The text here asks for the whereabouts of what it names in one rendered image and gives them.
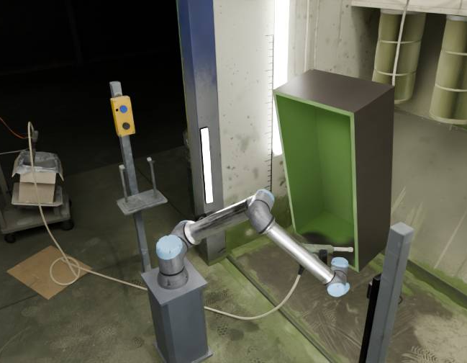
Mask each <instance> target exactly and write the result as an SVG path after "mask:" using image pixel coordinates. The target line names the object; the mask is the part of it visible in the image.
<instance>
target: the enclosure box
mask: <svg viewBox="0 0 467 363"><path fill-rule="evenodd" d="M272 91H273V100H274V105H275V110H276V119H277V124H278V133H279V138H280V143H281V152H282V157H283V162H284V171H285V176H286V185H287V190H288V195H289V204H290V209H291V218H292V223H293V228H294V233H295V234H296V235H298V236H299V237H301V238H303V239H304V240H306V241H308V242H309V243H311V244H312V245H314V244H319V245H331V246H333V247H341V248H348V247H352V248H353V252H349V251H333V254H329V255H331V256H332V257H334V258H336V257H341V258H344V259H346V260H347V261H348V266H349V267H350V268H352V269H354V270H356V271H357V272H359V271H360V270H362V269H363V268H364V267H365V266H366V265H367V264H368V263H369V262H370V261H372V260H373V259H374V258H375V257H376V256H377V255H378V254H379V253H380V252H381V251H383V250H384V249H385V248H386V246H387V241H388V237H389V230H390V225H391V180H392V158H393V136H394V92H395V86H392V85H388V84H383V83H379V82H375V81H369V80H365V79H358V78H355V77H351V76H344V75H341V74H337V73H331V72H327V71H321V70H317V69H313V70H312V69H309V70H308V71H305V72H304V73H302V74H300V75H298V76H297V77H295V78H293V79H291V80H290V81H287V82H286V83H284V84H282V85H280V86H278V87H277V88H275V89H273V90H272Z"/></svg>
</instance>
